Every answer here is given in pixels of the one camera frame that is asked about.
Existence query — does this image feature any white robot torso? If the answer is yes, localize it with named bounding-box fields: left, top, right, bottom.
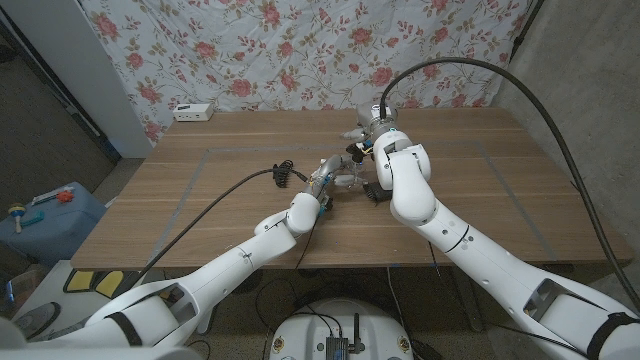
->
left=269, top=298, right=415, bottom=360

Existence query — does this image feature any white table leg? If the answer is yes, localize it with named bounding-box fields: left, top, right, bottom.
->
left=196, top=307, right=217, bottom=335

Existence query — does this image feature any black backdrop stand pole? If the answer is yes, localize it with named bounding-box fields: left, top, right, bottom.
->
left=508, top=0, right=546, bottom=64

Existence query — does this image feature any grey shoe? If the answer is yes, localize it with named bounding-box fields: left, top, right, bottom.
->
left=12, top=301, right=62, bottom=341

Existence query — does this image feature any grey module with antenna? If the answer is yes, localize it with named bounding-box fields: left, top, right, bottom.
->
left=326, top=313, right=366, bottom=360

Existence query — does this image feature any clear dispenser bottle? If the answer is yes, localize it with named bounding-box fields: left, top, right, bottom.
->
left=333, top=159, right=369, bottom=190

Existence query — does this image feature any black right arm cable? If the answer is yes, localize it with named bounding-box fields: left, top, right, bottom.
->
left=378, top=56, right=640, bottom=314

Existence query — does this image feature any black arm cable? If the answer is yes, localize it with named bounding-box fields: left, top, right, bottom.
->
left=378, top=56, right=640, bottom=314
left=112, top=167, right=309, bottom=299

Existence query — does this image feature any black card holder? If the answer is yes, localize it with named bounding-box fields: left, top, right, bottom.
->
left=361, top=180, right=394, bottom=204

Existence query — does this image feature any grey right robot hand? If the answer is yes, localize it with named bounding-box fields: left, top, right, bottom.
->
left=339, top=101, right=401, bottom=157

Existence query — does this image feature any black floor cable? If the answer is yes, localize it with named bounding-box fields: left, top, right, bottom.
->
left=253, top=277, right=304, bottom=335
left=386, top=267, right=419, bottom=349

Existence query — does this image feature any floral backdrop cloth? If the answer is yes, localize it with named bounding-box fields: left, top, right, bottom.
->
left=79, top=0, right=534, bottom=144

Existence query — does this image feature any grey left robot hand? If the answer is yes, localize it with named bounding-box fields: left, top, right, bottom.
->
left=300, top=153, right=369, bottom=199

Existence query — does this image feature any black hair claw clip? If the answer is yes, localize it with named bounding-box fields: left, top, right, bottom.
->
left=271, top=159, right=296, bottom=189

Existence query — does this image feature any wooden maraca toy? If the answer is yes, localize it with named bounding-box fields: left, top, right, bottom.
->
left=7, top=202, right=27, bottom=235

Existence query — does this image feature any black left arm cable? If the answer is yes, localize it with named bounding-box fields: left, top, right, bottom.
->
left=112, top=167, right=309, bottom=299

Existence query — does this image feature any yellow black floor mat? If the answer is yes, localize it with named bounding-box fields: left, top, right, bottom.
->
left=62, top=268, right=127, bottom=299

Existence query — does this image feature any white power strip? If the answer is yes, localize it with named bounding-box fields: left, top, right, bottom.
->
left=172, top=102, right=215, bottom=123

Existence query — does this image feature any white pillar panel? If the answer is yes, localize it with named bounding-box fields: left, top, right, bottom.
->
left=0, top=0, right=154, bottom=160

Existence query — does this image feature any blue storage box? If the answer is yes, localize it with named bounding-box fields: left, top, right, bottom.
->
left=0, top=181, right=107, bottom=266

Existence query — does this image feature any black pump cap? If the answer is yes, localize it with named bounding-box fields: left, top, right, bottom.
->
left=345, top=143, right=374, bottom=165

